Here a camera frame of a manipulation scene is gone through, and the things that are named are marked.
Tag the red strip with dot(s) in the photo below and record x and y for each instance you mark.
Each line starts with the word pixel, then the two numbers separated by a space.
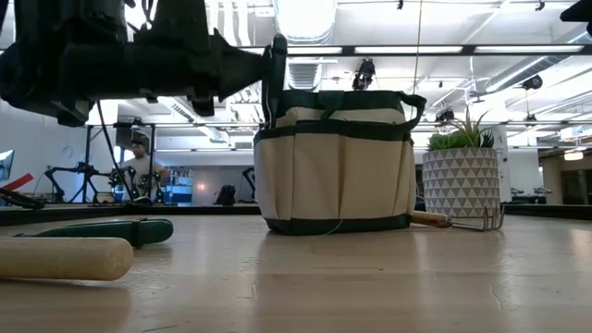
pixel 16 181

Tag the blue cabinet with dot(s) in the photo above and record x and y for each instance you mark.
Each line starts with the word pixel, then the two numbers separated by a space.
pixel 178 187

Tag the person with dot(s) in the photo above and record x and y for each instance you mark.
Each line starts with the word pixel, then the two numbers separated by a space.
pixel 141 168

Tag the black backpack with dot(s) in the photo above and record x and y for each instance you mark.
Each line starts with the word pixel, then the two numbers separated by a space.
pixel 225 195

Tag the black metal table frame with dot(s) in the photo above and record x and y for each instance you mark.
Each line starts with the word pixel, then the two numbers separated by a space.
pixel 139 210

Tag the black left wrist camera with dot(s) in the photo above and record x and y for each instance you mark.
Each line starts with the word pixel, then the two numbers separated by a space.
pixel 180 23

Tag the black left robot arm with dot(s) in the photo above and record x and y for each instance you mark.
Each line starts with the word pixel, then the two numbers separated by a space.
pixel 69 60

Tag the black ceiling spotlight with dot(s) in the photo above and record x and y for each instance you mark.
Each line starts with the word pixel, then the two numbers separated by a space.
pixel 444 115
pixel 532 82

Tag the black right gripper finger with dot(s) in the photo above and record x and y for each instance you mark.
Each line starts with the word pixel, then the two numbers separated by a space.
pixel 583 8
pixel 583 18

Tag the black metal stand frame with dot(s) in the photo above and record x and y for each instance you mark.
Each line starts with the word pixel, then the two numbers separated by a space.
pixel 88 162

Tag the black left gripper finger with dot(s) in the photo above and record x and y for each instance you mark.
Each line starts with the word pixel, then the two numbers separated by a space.
pixel 238 78
pixel 238 57

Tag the computer monitor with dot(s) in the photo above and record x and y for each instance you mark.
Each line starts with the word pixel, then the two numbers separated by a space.
pixel 5 165

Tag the black overhead frame bar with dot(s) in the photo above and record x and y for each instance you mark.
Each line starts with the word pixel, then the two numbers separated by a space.
pixel 468 50

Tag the black hanging camera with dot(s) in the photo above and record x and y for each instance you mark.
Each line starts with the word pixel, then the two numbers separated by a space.
pixel 364 74

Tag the cream green-trimmed gardening bag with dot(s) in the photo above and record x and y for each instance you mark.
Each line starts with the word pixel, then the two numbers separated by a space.
pixel 333 180

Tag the black background robot arm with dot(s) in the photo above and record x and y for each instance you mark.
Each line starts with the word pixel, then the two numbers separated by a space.
pixel 74 182

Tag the potted plant triangle-pattern pot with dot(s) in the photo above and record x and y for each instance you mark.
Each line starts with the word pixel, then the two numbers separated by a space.
pixel 460 182

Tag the silver ventilation duct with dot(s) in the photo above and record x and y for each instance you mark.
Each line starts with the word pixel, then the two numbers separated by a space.
pixel 303 69

